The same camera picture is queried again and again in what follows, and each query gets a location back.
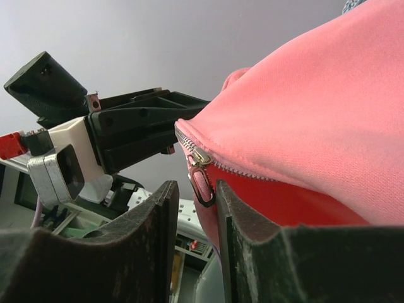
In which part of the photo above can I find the silver zipper pull tab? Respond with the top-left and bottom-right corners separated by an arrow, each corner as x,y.
187,148 -> 215,208

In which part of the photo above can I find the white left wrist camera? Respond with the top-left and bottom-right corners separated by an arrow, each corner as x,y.
0,116 -> 114,205

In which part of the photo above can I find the pink zip jacket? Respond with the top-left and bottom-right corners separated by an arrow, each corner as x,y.
175,1 -> 403,246

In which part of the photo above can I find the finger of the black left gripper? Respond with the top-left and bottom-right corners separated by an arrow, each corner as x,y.
88,107 -> 201,174
100,88 -> 208,110

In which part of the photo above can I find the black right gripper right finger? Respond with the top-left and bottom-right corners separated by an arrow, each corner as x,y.
216,181 -> 403,302

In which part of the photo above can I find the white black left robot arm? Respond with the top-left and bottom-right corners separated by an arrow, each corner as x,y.
4,51 -> 208,174

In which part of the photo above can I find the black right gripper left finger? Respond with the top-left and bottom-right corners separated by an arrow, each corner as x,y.
1,181 -> 179,302

